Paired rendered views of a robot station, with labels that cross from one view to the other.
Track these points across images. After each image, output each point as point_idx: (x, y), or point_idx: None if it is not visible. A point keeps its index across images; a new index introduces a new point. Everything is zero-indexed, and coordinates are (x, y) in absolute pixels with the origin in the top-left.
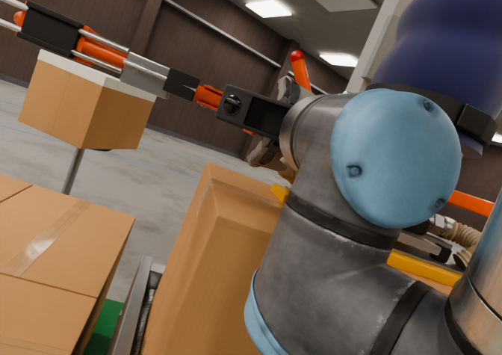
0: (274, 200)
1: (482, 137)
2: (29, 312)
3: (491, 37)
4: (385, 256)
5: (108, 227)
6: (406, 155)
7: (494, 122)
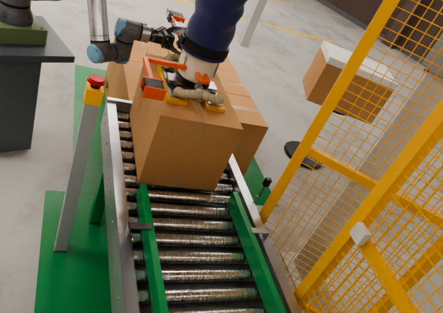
0: None
1: (184, 45)
2: None
3: (194, 11)
4: (117, 41)
5: (243, 117)
6: (116, 25)
7: (188, 40)
